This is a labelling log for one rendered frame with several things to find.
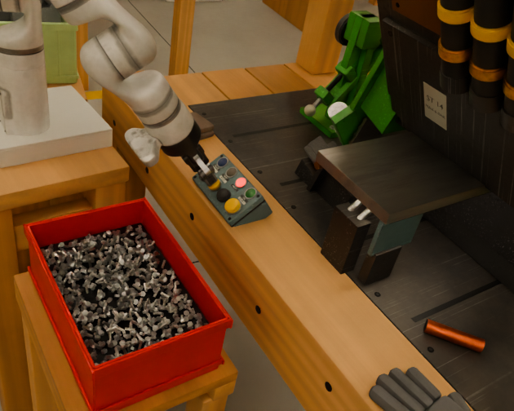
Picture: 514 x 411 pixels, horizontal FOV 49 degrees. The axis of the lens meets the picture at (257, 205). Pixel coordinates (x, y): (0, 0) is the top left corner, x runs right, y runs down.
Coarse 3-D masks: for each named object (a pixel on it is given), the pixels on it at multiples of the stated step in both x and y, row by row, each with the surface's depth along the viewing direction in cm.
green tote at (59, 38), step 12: (0, 24) 141; (48, 24) 145; (60, 24) 146; (48, 36) 147; (60, 36) 148; (72, 36) 149; (48, 48) 149; (60, 48) 150; (72, 48) 151; (48, 60) 151; (60, 60) 152; (72, 60) 153; (48, 72) 153; (60, 72) 154; (72, 72) 155
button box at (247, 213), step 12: (216, 168) 109; (228, 168) 108; (228, 180) 107; (204, 192) 107; (216, 192) 106; (240, 192) 104; (216, 204) 105; (252, 204) 102; (264, 204) 104; (228, 216) 102; (240, 216) 102; (252, 216) 104; (264, 216) 106
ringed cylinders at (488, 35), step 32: (448, 0) 60; (480, 0) 56; (512, 0) 55; (448, 32) 63; (480, 32) 58; (512, 32) 55; (448, 64) 66; (480, 64) 61; (512, 64) 57; (480, 96) 65; (512, 96) 59; (512, 128) 63
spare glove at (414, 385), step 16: (416, 368) 81; (384, 384) 78; (400, 384) 79; (416, 384) 80; (432, 384) 80; (384, 400) 76; (400, 400) 77; (416, 400) 77; (432, 400) 78; (448, 400) 77; (464, 400) 78
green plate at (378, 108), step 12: (372, 72) 95; (384, 72) 95; (372, 84) 97; (384, 84) 95; (360, 96) 99; (372, 96) 98; (384, 96) 96; (360, 108) 102; (372, 108) 99; (384, 108) 96; (360, 120) 105; (372, 120) 99; (384, 120) 97; (384, 132) 98
